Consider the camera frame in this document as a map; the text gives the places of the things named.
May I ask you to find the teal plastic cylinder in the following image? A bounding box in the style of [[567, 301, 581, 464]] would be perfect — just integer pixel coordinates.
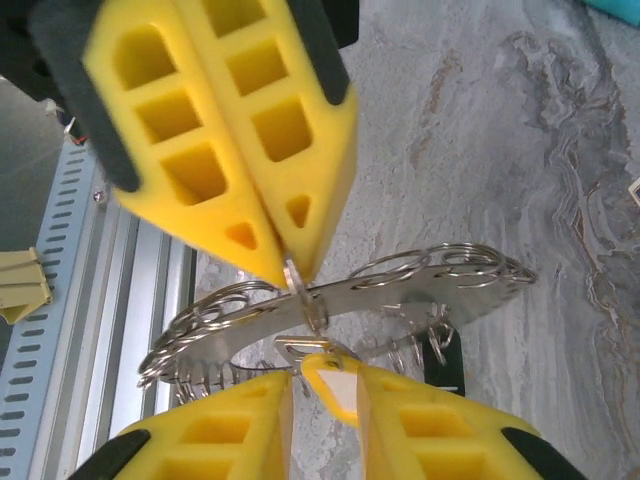
[[584, 0, 640, 24]]

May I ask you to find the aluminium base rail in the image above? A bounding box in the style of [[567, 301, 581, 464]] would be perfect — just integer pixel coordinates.
[[74, 199, 199, 451]]

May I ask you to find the yellow key tag with key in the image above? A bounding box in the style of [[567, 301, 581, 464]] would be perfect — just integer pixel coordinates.
[[274, 334, 366, 429]]

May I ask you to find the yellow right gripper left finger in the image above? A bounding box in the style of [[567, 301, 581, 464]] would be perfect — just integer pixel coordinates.
[[69, 372, 294, 480]]

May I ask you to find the beige binder clip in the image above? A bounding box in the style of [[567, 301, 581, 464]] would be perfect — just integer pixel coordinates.
[[0, 247, 54, 325]]

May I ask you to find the slotted grey cable duct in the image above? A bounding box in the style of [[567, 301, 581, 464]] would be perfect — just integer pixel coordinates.
[[0, 142, 121, 480]]

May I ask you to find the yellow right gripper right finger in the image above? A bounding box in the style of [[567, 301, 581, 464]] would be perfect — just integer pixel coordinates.
[[355, 363, 591, 480]]

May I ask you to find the black key tag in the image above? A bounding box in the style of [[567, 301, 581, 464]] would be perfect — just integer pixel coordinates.
[[419, 329, 469, 399]]

